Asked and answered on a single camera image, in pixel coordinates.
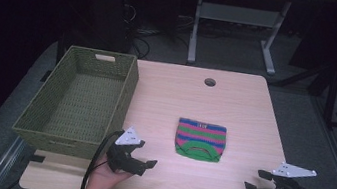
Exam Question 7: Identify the black metal stand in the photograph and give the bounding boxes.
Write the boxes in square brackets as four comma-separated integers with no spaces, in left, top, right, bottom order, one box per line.
[316,62,337,132]

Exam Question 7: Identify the black table clamp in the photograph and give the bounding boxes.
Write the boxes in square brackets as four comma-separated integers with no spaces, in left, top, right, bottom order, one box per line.
[27,153,47,164]

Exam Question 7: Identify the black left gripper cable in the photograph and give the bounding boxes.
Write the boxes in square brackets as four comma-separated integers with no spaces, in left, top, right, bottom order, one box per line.
[80,125,126,189]

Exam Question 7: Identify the striped knit garment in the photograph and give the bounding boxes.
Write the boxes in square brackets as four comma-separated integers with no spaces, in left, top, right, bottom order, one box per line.
[172,116,230,165]

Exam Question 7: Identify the green woven basket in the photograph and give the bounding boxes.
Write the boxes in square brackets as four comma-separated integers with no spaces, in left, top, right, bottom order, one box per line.
[9,38,143,166]

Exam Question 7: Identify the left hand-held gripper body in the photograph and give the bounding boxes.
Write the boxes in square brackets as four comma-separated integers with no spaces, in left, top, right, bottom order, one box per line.
[104,122,148,176]

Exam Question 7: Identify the black floor cables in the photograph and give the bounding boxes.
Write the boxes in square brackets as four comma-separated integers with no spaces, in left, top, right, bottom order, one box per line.
[115,1,197,67]

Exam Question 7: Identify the person's left hand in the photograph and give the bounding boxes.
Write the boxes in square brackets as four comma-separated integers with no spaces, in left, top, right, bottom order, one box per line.
[78,158,136,189]

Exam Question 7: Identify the grey metal table frame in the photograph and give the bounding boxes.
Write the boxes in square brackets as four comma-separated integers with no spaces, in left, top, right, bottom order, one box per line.
[185,0,293,79]

